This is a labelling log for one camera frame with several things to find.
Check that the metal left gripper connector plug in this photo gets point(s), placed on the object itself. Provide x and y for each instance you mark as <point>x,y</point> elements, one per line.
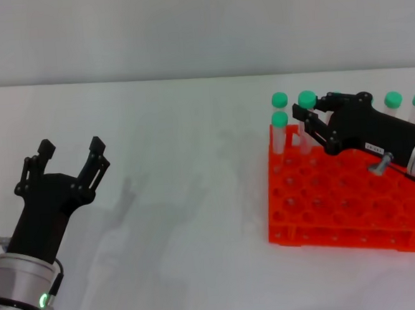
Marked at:
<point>2,242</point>

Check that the orange test tube rack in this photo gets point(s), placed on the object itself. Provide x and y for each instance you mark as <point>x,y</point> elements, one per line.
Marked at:
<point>341,205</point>

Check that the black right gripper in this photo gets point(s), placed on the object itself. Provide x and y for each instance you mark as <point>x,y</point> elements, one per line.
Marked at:
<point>370,128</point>

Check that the metal right gripper connector plug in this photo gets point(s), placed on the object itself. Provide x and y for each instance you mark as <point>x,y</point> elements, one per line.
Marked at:
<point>381,164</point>

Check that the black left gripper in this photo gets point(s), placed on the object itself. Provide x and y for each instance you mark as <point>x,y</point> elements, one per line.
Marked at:
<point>43,211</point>

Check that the metal gripper connector plug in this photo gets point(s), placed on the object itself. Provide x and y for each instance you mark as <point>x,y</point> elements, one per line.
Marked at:
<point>2,242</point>
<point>381,164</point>

